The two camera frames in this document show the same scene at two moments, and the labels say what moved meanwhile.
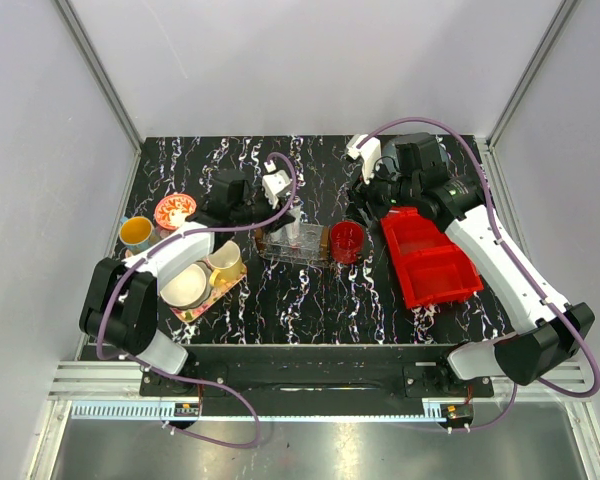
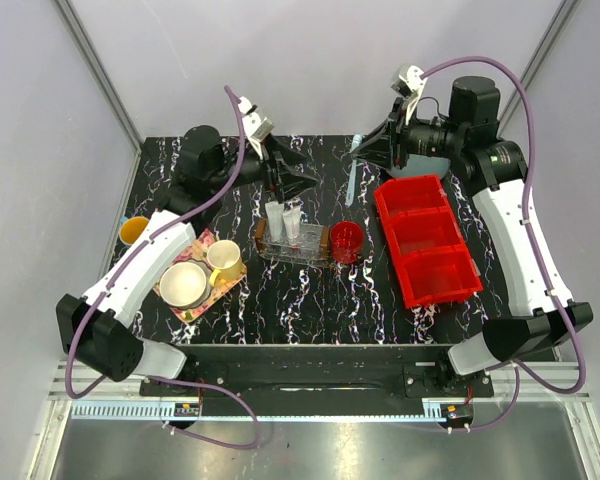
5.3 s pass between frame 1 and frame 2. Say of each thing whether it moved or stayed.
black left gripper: moved
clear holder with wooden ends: stayed
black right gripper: moved
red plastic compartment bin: stayed
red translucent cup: stayed
